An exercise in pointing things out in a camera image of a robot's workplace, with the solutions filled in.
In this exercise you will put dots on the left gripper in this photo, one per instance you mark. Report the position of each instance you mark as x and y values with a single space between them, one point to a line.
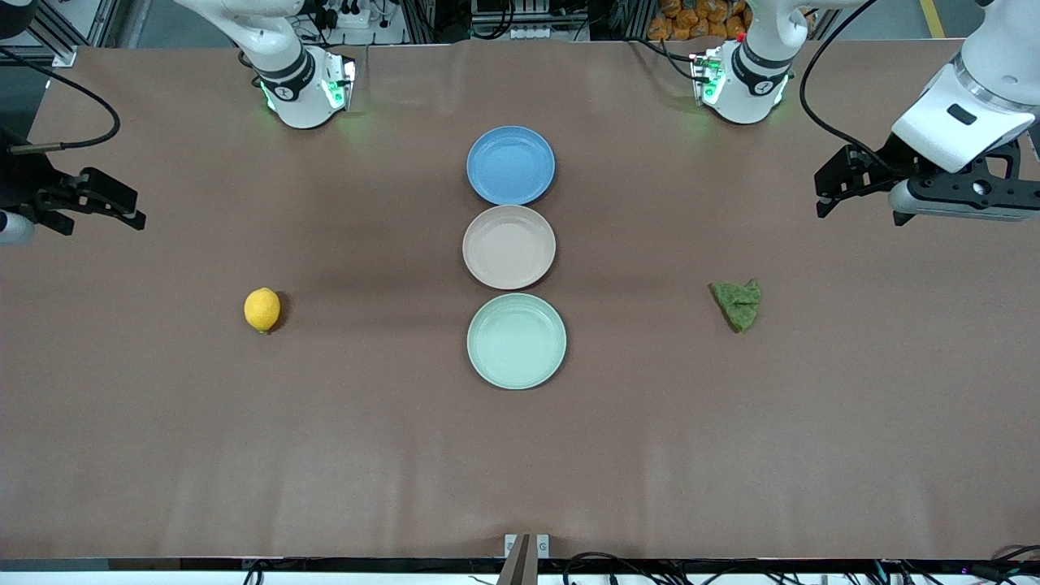
899 161

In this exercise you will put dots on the green lettuce leaf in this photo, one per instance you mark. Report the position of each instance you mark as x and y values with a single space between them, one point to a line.
738 302

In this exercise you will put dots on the yellow lemon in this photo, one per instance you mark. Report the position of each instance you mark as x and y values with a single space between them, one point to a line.
262 309

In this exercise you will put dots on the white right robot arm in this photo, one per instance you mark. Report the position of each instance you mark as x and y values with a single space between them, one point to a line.
292 73

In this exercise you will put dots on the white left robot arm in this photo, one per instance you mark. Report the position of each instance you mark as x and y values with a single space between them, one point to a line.
756 73

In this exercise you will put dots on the pile of oranges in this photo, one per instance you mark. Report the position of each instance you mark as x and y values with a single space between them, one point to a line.
699 20

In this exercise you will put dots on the brown table cover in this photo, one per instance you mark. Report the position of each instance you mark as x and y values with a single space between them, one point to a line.
244 447

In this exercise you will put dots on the white power strip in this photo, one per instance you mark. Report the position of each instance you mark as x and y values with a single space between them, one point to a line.
351 15

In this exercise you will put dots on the blue plate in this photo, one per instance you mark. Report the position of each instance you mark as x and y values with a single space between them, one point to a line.
510 165

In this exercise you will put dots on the beige plate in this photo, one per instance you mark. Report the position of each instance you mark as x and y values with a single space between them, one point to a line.
509 247

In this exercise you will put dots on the white rack device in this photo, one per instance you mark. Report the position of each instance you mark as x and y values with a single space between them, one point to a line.
528 20

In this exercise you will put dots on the light green plate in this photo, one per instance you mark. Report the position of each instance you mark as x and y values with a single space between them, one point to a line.
517 341

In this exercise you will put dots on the aluminium frame profile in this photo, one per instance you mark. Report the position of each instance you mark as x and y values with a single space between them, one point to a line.
57 36

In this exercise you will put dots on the metal bracket with pole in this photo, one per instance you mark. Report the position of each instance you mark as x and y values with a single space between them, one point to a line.
526 552

